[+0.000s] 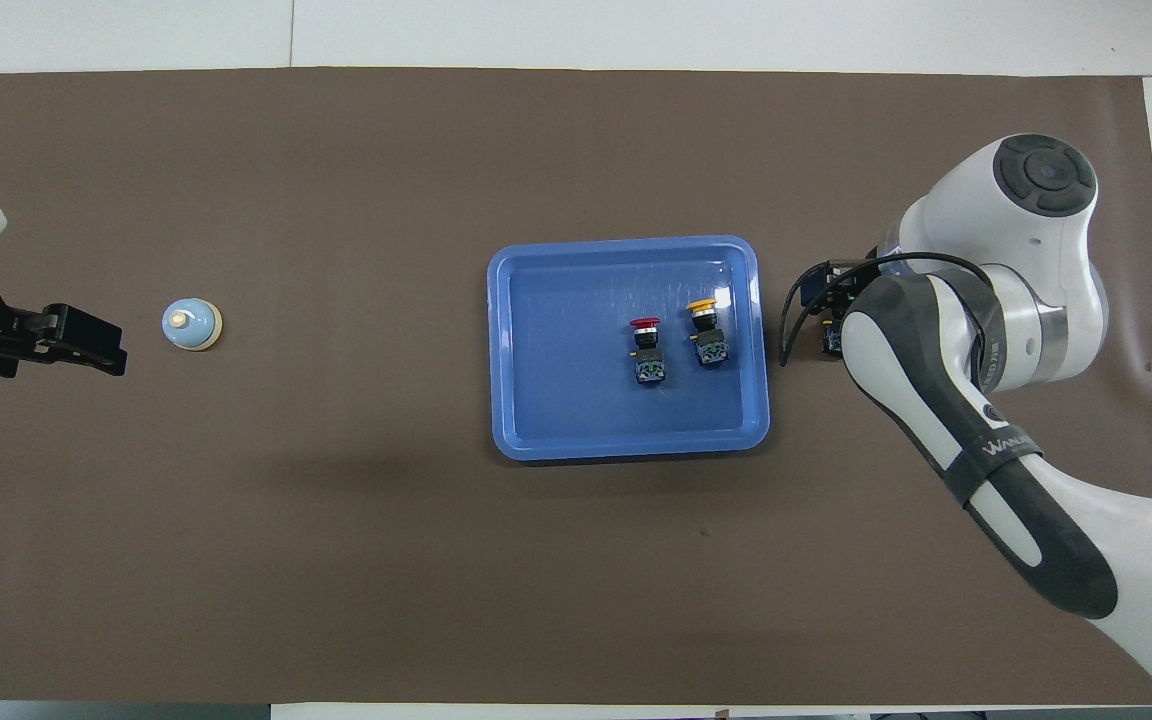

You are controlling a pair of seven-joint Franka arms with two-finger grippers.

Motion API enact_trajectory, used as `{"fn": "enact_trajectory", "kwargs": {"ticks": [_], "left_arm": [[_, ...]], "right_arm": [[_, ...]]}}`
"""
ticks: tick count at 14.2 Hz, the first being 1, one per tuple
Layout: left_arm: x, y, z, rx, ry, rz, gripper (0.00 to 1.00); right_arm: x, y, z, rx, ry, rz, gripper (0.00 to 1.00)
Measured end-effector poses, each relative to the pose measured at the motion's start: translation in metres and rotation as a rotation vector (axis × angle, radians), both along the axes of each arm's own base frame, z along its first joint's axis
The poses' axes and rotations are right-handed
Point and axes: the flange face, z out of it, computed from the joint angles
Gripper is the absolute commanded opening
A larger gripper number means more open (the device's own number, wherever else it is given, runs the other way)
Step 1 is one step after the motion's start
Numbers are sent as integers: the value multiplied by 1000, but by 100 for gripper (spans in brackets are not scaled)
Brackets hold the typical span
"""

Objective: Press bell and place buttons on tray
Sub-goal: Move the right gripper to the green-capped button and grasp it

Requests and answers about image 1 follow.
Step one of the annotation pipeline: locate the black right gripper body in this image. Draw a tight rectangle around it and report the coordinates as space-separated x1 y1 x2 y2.
798 258 882 319

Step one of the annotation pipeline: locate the yellow push button switch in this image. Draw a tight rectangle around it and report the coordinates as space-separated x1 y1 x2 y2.
685 297 733 369

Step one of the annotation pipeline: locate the red push button switch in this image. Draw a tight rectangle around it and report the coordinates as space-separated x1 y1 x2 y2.
628 316 668 390

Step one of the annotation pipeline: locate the light blue service bell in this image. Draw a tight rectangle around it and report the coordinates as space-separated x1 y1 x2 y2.
162 298 224 353

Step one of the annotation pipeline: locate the blue plastic tray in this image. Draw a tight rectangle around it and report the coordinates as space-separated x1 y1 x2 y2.
486 235 771 463

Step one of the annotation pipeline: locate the brown table mat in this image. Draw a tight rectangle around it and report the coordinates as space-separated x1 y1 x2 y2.
0 67 1152 706

